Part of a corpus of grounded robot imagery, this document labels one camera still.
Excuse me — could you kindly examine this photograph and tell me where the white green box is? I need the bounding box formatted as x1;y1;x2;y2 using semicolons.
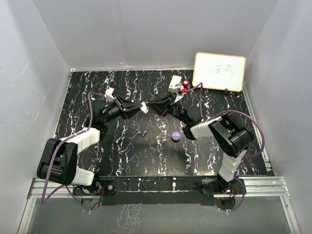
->
168;75;183;94

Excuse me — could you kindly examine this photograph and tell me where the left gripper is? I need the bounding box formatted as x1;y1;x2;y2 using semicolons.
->
102;96;143;124

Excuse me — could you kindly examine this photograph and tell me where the white earbud charging case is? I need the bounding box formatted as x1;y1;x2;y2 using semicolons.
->
140;102;149;114

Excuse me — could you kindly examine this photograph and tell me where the red emergency stop button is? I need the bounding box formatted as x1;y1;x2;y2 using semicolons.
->
182;80;189;89

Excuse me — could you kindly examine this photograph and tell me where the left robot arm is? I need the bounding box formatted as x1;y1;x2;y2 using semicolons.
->
37;96;146;195

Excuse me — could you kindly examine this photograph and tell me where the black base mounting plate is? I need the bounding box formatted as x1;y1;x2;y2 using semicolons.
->
74;176;246;206

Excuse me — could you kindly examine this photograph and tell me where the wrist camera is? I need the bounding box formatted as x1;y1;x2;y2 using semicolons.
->
104;87;115;102
171;83;187;103

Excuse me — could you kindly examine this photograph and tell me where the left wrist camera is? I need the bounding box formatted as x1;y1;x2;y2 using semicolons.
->
104;87;115;102

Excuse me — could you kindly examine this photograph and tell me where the white whiteboard yellow frame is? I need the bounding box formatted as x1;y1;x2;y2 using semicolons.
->
192;52;247;92

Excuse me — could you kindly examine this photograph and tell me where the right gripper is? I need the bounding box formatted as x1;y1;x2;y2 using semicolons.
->
147;93;189;125

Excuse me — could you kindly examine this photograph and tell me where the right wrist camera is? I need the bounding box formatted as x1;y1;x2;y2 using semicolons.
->
171;83;187;103

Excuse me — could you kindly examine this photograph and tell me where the aluminium frame rail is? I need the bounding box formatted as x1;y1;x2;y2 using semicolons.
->
17;176;301;234

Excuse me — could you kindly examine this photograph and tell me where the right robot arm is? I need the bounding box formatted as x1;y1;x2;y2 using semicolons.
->
146;95;254;194

